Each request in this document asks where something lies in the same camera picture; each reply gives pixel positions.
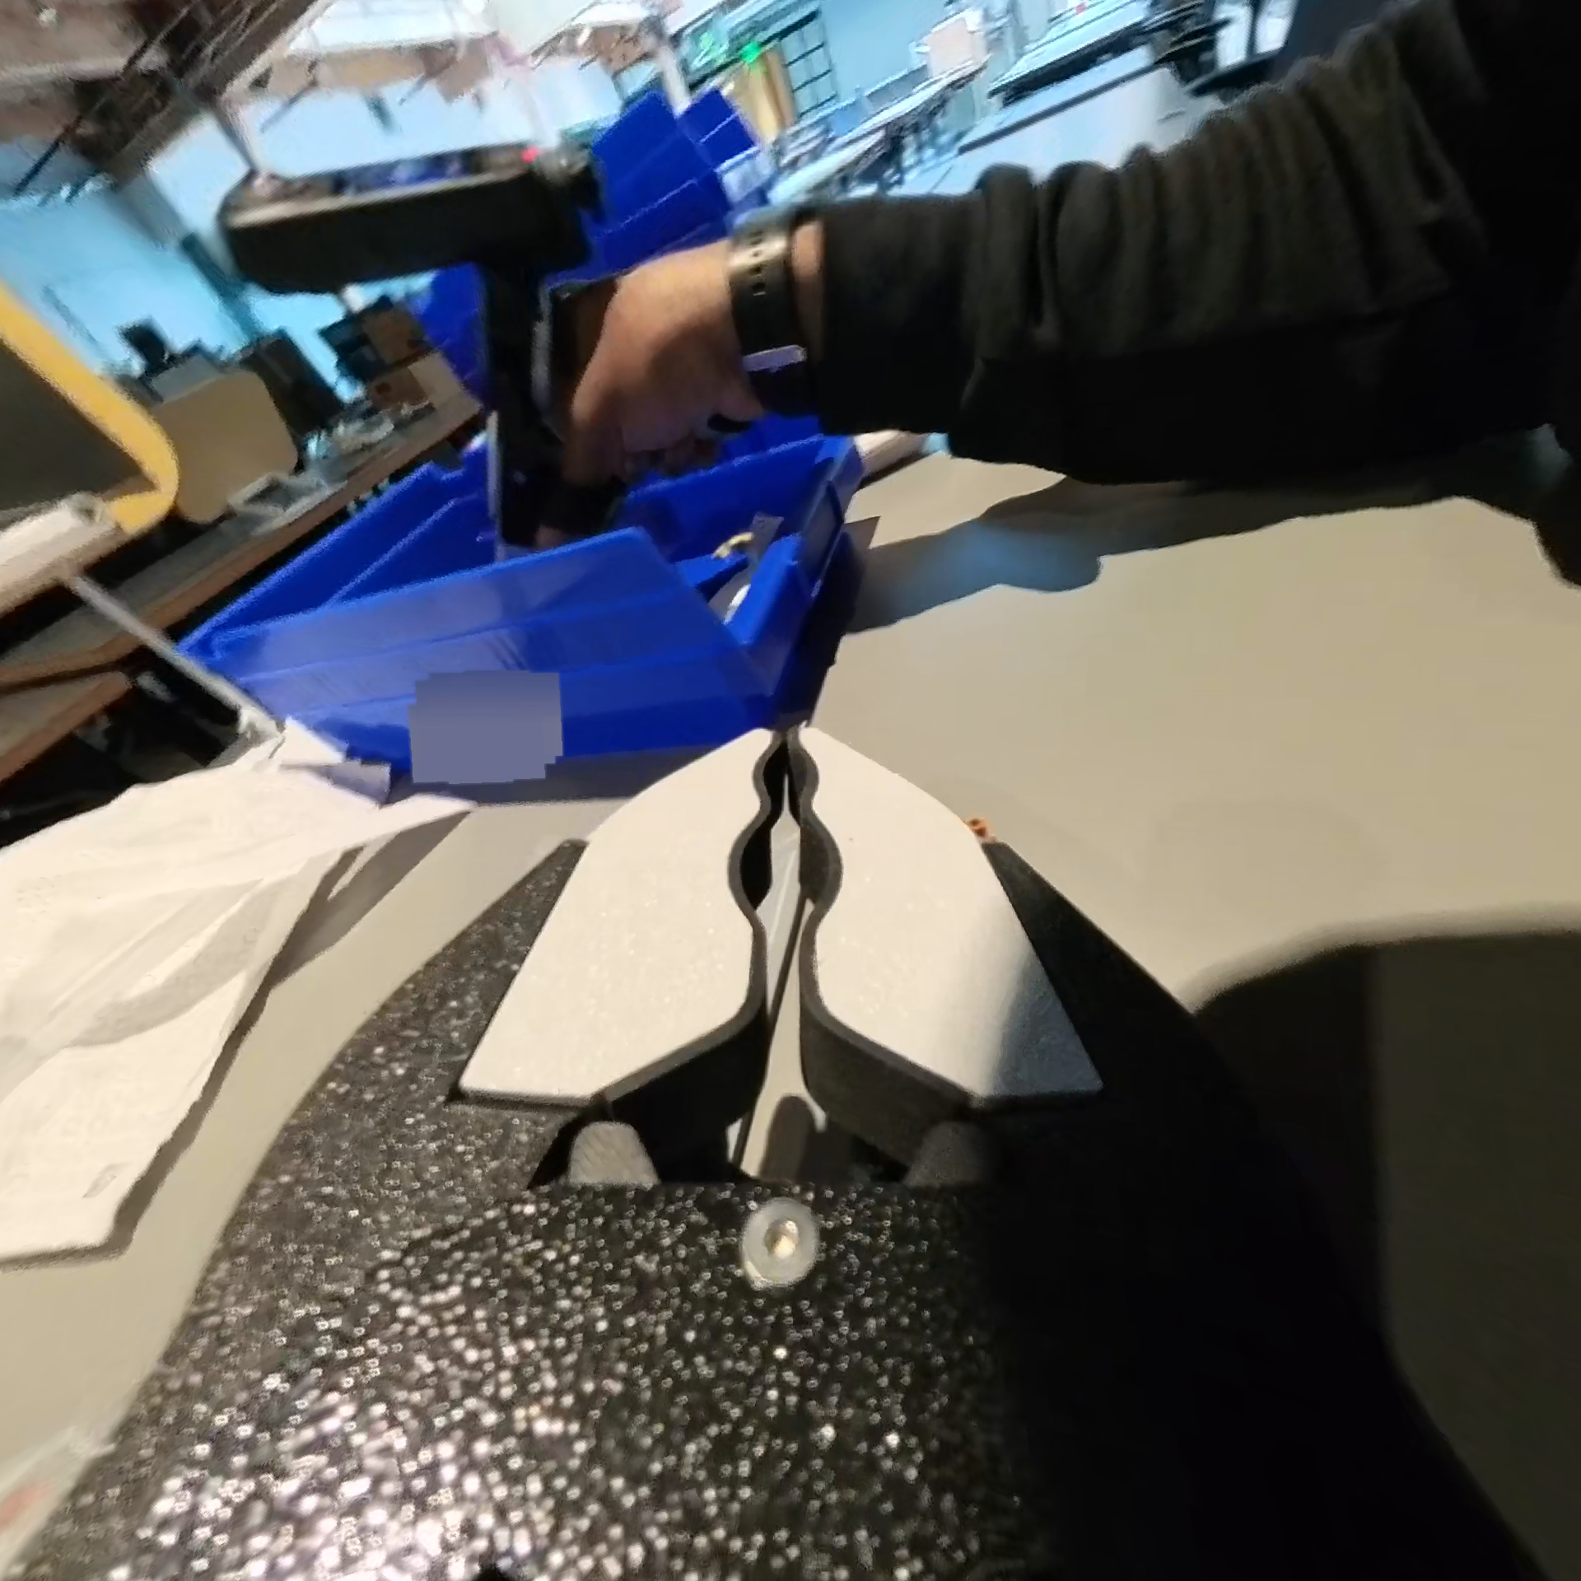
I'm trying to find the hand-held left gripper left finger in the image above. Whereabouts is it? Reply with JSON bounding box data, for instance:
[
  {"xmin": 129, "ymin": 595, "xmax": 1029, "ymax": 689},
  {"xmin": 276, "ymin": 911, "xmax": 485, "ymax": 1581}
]
[{"xmin": 457, "ymin": 729, "xmax": 792, "ymax": 1105}]

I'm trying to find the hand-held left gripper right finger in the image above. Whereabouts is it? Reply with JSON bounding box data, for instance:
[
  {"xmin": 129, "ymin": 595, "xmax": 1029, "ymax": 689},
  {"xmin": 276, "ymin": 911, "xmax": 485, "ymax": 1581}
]
[{"xmin": 786, "ymin": 725, "xmax": 1104, "ymax": 1120}]

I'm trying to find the blue plastic bin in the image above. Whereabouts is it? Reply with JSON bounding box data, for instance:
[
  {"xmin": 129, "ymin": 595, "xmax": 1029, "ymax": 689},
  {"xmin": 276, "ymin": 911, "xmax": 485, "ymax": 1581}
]
[{"xmin": 176, "ymin": 426, "xmax": 865, "ymax": 789}]

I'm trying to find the person's right forearm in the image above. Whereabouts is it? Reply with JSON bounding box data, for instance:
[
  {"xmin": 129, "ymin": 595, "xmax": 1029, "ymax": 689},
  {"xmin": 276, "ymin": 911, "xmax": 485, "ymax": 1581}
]
[{"xmin": 803, "ymin": 0, "xmax": 1581, "ymax": 490}]

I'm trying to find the beige desk divider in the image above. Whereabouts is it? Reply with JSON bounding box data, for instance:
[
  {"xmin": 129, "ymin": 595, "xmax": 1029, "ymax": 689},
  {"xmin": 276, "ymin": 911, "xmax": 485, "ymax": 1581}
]
[{"xmin": 158, "ymin": 371, "xmax": 301, "ymax": 522}]

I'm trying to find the grey desk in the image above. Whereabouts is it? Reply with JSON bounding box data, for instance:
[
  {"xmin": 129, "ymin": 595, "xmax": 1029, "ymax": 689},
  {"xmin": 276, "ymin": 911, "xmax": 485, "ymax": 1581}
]
[{"xmin": 0, "ymin": 426, "xmax": 1581, "ymax": 1581}]

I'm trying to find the person's right hand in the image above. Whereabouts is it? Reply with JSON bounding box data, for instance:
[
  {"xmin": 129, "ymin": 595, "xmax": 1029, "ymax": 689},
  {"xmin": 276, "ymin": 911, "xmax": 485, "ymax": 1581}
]
[{"xmin": 560, "ymin": 237, "xmax": 769, "ymax": 492}]

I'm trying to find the stack of blue bins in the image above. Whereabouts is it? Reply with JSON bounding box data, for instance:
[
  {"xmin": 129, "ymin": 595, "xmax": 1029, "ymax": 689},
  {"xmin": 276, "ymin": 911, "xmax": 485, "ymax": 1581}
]
[{"xmin": 419, "ymin": 87, "xmax": 777, "ymax": 416}]

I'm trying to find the black wrist watch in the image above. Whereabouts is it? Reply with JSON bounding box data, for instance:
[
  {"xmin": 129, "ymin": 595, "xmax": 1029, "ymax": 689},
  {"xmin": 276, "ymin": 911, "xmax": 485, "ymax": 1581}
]
[{"xmin": 724, "ymin": 202, "xmax": 826, "ymax": 420}]

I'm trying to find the yellow rimmed panel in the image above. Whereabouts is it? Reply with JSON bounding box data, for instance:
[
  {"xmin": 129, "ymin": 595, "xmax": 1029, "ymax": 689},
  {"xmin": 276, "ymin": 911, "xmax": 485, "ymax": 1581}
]
[{"xmin": 0, "ymin": 283, "xmax": 180, "ymax": 535}]

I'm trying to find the white printed paper bag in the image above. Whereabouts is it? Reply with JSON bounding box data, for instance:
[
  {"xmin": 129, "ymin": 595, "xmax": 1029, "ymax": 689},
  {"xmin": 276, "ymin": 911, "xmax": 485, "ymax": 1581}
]
[{"xmin": 0, "ymin": 729, "xmax": 476, "ymax": 1265}]

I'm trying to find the grey metal bar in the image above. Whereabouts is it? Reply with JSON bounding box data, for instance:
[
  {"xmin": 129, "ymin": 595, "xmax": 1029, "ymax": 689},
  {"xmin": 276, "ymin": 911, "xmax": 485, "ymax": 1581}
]
[{"xmin": 67, "ymin": 574, "xmax": 284, "ymax": 744}]

